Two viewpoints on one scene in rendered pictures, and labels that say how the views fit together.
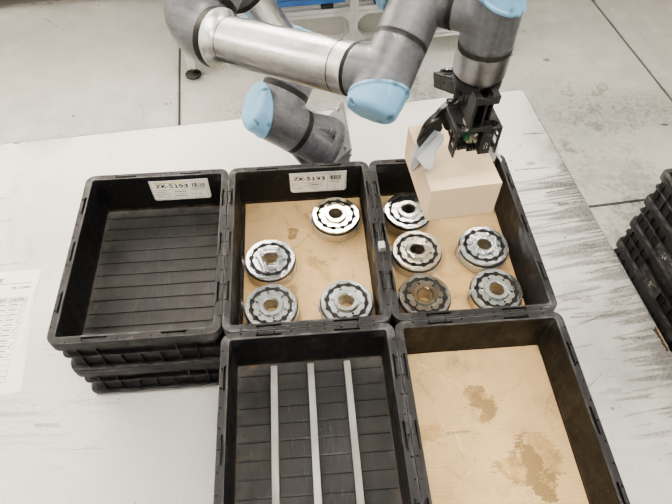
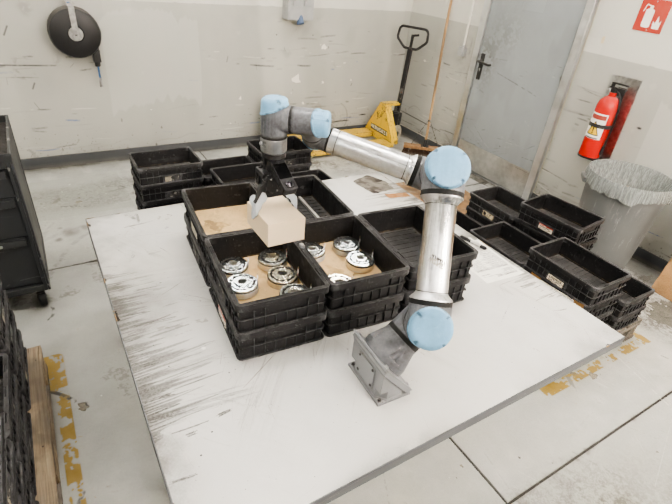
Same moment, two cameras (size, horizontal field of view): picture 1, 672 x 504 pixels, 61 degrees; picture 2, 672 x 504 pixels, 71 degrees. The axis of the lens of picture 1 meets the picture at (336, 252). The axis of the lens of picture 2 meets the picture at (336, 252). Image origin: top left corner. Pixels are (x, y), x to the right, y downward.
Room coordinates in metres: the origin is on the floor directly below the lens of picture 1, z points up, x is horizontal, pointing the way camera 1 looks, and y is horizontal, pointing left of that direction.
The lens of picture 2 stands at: (1.94, -0.56, 1.79)
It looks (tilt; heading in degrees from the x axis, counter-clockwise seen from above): 33 degrees down; 155
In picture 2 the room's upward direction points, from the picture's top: 6 degrees clockwise
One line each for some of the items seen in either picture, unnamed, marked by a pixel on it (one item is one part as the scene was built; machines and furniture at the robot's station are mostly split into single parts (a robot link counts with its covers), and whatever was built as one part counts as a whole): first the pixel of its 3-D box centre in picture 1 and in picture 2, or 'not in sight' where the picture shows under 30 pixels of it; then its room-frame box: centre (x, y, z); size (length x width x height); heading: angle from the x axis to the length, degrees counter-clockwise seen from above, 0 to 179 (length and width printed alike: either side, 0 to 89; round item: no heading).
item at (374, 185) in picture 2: not in sight; (372, 183); (-0.23, 0.64, 0.71); 0.22 x 0.19 x 0.01; 9
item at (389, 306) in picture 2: not in sight; (340, 284); (0.68, 0.06, 0.76); 0.40 x 0.30 x 0.12; 4
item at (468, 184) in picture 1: (449, 168); (275, 220); (0.71, -0.20, 1.08); 0.16 x 0.12 x 0.07; 9
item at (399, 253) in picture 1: (417, 250); (282, 274); (0.70, -0.17, 0.86); 0.10 x 0.10 x 0.01
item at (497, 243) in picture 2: not in sight; (503, 265); (0.21, 1.36, 0.31); 0.40 x 0.30 x 0.34; 9
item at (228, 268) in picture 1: (303, 240); (345, 248); (0.68, 0.06, 0.92); 0.40 x 0.30 x 0.02; 4
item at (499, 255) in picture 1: (483, 246); (242, 283); (0.71, -0.31, 0.86); 0.10 x 0.10 x 0.01
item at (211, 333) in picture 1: (148, 250); (414, 235); (0.65, 0.36, 0.92); 0.40 x 0.30 x 0.02; 4
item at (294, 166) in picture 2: not in sight; (279, 173); (-1.20, 0.37, 0.37); 0.40 x 0.30 x 0.45; 99
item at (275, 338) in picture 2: not in sight; (263, 301); (0.70, -0.23, 0.76); 0.40 x 0.30 x 0.12; 4
